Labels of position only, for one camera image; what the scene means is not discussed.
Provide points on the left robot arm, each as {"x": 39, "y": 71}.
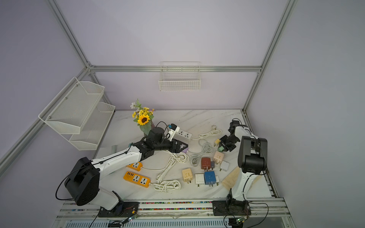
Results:
{"x": 83, "y": 181}

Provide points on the light blue mouse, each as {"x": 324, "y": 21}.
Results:
{"x": 114, "y": 149}

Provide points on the sunflower bouquet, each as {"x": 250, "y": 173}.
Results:
{"x": 143, "y": 116}

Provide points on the brown cube adapter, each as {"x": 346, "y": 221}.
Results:
{"x": 205, "y": 163}

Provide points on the white two-tier mesh shelf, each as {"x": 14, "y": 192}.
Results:
{"x": 79, "y": 115}

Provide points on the aluminium front rail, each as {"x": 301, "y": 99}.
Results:
{"x": 196, "y": 213}

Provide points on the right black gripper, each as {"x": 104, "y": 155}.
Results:
{"x": 226, "y": 148}

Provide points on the pink butterfly cube adapter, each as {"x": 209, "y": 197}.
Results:
{"x": 218, "y": 157}

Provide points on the white power strip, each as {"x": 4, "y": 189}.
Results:
{"x": 183, "y": 134}

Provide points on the orange power strip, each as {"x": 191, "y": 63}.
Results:
{"x": 137, "y": 166}
{"x": 137, "y": 179}

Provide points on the small white cube adapter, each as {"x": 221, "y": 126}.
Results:
{"x": 224, "y": 166}

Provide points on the beige cube plug adapter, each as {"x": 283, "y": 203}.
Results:
{"x": 187, "y": 175}

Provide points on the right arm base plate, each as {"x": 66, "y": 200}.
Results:
{"x": 236, "y": 207}

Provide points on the beige work glove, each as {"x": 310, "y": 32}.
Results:
{"x": 237, "y": 177}

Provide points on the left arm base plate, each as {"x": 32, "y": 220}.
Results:
{"x": 123, "y": 209}

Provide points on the white wire wall basket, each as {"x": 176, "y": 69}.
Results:
{"x": 179, "y": 76}

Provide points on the white charger plug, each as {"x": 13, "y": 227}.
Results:
{"x": 199, "y": 179}

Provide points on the blue cube plug adapter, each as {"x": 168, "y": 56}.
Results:
{"x": 210, "y": 178}

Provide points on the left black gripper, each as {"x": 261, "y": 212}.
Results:
{"x": 177, "y": 149}

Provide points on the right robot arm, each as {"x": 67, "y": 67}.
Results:
{"x": 252, "y": 157}

